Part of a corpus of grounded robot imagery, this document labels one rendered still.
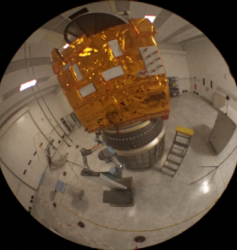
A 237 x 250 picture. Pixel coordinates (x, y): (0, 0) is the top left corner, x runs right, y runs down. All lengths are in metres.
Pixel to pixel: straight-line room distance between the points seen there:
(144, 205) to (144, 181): 0.85
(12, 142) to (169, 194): 8.96
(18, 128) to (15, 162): 2.63
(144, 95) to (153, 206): 2.79
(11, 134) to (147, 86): 8.21
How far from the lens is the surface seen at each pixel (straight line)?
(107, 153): 0.98
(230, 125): 3.29
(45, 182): 4.86
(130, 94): 1.27
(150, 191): 2.62
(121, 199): 1.88
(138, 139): 1.64
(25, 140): 7.64
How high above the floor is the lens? 2.62
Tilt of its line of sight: 32 degrees down
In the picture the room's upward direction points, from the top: 24 degrees counter-clockwise
